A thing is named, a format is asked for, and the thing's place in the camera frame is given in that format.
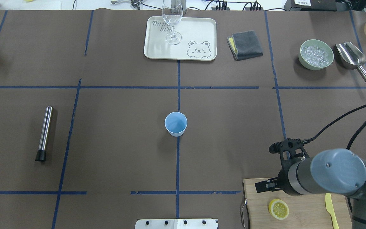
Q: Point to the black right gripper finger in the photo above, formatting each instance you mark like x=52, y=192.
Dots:
x=265, y=186

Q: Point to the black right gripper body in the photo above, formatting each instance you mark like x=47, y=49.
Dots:
x=282, y=182

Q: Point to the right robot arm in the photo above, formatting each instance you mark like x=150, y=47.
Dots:
x=337, y=171

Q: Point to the lemon slice on board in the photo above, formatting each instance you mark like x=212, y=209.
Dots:
x=278, y=209

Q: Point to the blue paper cup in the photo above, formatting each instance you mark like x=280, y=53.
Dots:
x=176, y=123

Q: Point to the wooden cutting board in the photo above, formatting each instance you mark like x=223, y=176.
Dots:
x=305, y=212

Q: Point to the yellow plastic knife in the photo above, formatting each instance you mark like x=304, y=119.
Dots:
x=330, y=210

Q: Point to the green bowl of ice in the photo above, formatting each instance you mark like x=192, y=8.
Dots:
x=315, y=55

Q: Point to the steel ice scoop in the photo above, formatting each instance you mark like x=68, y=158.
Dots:
x=352, y=58

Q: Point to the grey folded cloth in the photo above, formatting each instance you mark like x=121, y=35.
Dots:
x=245, y=45

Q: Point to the wine glass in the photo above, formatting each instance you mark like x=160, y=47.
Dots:
x=172, y=12

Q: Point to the steel muddler black tip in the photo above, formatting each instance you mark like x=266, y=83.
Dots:
x=42, y=151

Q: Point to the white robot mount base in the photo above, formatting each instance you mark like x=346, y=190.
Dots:
x=177, y=224

